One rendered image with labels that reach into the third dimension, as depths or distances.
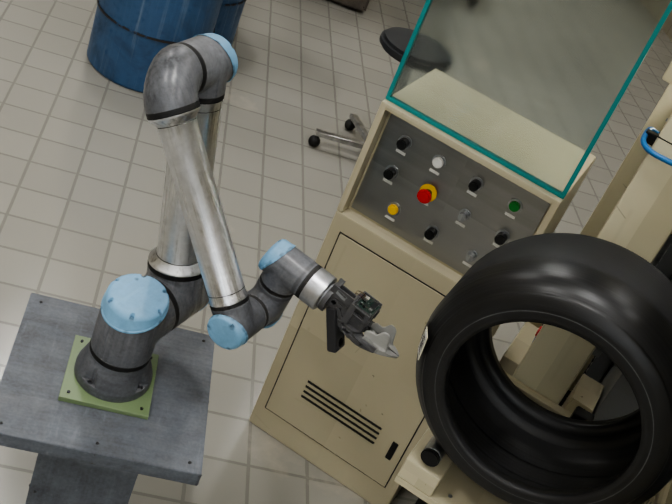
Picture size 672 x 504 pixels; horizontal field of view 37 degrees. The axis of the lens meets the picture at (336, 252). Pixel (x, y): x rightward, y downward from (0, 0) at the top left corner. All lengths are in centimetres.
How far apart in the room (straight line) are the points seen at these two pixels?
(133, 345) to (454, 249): 97
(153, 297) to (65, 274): 144
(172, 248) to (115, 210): 177
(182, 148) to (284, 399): 137
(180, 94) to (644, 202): 101
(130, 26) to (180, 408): 274
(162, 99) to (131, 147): 251
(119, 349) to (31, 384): 24
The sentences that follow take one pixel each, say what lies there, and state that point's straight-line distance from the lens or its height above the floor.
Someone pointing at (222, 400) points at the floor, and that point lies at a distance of 346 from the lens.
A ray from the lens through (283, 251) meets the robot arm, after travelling 225.
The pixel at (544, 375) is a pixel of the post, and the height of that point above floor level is 100.
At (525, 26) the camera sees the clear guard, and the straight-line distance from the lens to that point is 256.
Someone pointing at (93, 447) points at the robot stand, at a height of 60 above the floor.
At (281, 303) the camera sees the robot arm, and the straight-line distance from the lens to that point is 231.
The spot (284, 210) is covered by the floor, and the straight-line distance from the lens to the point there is 450.
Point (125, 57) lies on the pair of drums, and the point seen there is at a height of 16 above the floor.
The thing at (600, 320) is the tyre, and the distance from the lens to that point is 192.
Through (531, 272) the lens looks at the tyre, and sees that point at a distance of 196.
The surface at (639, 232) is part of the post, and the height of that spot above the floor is 145.
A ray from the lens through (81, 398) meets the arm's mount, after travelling 246.
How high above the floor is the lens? 236
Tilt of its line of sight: 33 degrees down
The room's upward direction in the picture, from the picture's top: 23 degrees clockwise
